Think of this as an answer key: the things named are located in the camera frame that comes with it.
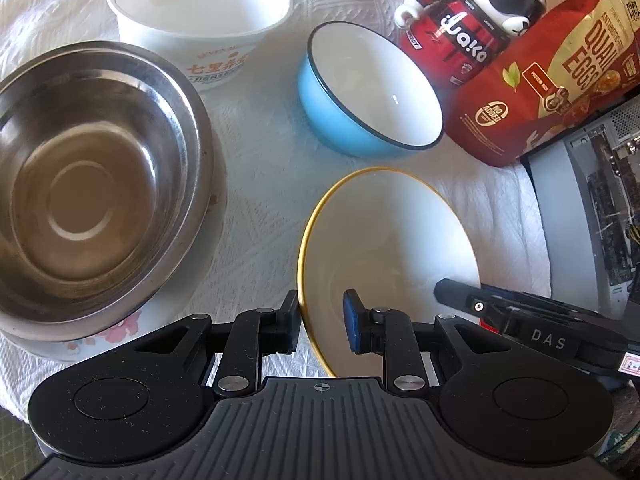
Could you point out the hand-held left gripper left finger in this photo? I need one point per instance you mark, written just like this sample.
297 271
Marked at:
291 322

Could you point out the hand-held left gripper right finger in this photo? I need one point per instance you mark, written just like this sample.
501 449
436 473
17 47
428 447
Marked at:
353 321

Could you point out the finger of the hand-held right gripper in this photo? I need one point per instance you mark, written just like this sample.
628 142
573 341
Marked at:
462 296

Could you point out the white bowl with yellow rim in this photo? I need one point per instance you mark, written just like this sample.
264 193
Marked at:
390 240

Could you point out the white floral plate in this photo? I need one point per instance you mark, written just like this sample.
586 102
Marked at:
117 332

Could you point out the blue enamel bowl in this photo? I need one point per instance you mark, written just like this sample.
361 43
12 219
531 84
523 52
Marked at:
365 85

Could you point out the stainless steel bowl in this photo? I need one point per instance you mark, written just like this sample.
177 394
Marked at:
95 195

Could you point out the dark patterned cloth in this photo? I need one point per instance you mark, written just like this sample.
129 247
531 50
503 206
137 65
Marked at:
625 425

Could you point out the grey computer case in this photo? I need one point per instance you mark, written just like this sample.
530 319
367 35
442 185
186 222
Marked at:
590 210

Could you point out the white textured tablecloth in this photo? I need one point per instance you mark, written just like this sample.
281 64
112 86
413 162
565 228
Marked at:
270 175

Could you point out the red snack bag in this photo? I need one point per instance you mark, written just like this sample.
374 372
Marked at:
545 90

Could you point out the red and black panda figurine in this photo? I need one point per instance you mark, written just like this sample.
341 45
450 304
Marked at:
465 25

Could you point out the green cutting mat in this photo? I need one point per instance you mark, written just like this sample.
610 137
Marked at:
15 445

